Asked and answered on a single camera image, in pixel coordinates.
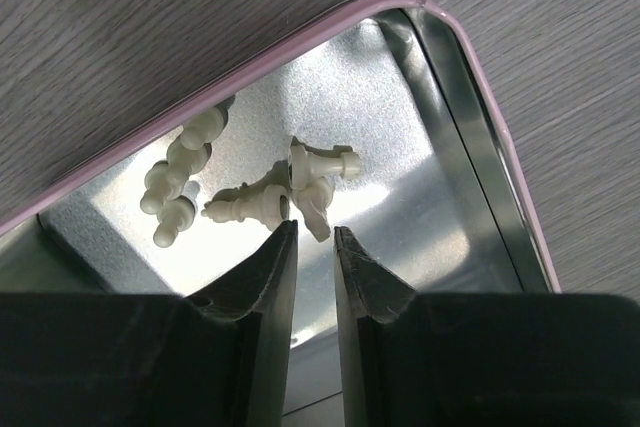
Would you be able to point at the white rook in tray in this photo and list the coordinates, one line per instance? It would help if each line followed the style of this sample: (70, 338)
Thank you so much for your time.
(308, 163)

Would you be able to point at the silver metal tray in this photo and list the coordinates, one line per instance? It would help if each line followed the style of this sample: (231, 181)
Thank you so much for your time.
(375, 116)

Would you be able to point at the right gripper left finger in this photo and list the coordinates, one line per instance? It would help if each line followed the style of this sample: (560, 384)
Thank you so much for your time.
(255, 299)

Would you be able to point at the white bishop piece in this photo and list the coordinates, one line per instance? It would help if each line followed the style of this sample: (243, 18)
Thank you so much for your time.
(270, 207)

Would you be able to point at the white pawn in tray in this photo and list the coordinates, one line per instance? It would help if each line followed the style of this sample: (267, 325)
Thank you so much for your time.
(183, 163)
(158, 189)
(175, 216)
(204, 128)

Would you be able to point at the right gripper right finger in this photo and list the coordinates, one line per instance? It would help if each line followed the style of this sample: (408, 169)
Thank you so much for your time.
(371, 305)

